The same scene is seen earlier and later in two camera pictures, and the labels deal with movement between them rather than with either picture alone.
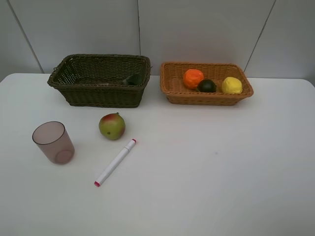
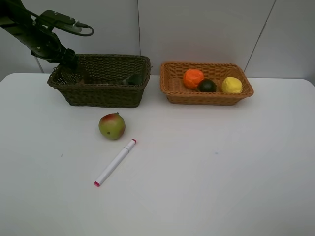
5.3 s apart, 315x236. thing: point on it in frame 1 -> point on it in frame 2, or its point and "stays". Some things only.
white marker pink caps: [122, 154] stays
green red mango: [111, 126] stays
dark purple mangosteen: [206, 86] stays
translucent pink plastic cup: [52, 138] -> [65, 75]
